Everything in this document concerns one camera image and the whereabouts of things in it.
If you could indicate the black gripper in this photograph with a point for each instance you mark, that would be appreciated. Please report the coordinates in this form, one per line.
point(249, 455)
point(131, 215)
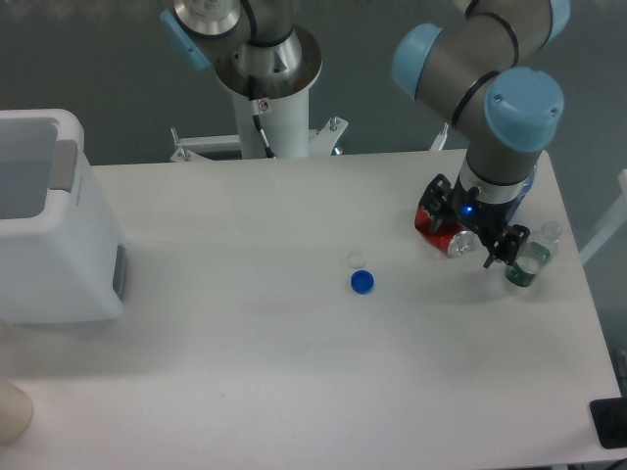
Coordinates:
point(481, 207)

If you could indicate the white trash can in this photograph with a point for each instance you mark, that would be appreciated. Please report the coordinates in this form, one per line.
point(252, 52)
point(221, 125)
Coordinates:
point(63, 252)

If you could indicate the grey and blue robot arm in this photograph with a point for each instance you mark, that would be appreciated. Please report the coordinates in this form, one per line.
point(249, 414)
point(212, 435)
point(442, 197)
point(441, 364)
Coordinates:
point(472, 78)

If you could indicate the crushed red soda can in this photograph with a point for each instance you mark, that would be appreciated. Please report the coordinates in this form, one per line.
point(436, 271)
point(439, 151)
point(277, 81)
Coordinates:
point(451, 239)

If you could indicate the clear white bottle cap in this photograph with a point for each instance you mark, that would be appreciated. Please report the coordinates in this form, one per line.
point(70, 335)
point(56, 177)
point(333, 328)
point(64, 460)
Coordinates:
point(355, 260)

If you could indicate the blue bottle cap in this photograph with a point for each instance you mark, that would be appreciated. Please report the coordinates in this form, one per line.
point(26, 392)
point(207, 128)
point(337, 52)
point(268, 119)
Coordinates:
point(362, 281)

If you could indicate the blue plastic bottle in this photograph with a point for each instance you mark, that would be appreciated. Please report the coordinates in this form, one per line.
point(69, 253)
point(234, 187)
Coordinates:
point(526, 187)

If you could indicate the clear bottle green label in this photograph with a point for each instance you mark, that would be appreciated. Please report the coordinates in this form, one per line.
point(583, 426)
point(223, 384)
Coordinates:
point(541, 247)

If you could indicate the black device at corner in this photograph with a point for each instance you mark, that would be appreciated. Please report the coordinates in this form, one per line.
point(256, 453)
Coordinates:
point(609, 416)

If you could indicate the beige cylinder object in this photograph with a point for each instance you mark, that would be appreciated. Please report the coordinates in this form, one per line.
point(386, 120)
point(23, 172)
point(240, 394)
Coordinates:
point(16, 412)

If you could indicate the white frame at right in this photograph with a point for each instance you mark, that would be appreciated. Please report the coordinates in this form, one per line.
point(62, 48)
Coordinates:
point(611, 221)

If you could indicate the white base frame bracket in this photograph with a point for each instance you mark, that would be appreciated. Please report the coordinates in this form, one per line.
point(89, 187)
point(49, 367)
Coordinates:
point(322, 143)

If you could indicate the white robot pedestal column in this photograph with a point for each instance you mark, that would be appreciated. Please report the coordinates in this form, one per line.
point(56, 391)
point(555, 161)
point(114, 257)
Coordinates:
point(285, 122)

